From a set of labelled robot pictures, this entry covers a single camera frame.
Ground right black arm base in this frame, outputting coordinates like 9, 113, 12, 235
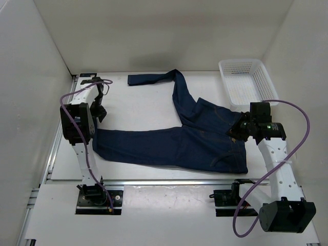
209, 179, 258, 217

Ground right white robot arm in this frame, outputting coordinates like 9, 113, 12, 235
227, 99, 316, 238

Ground aluminium rail frame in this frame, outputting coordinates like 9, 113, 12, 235
17, 71, 320, 245

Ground dark blue denim trousers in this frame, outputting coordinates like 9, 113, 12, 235
93, 69, 248, 174

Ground white perforated plastic basket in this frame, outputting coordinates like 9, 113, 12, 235
218, 58, 278, 112

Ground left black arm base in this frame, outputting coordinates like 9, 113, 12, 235
75, 184, 124, 215

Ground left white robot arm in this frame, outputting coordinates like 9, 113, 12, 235
59, 77, 108, 205

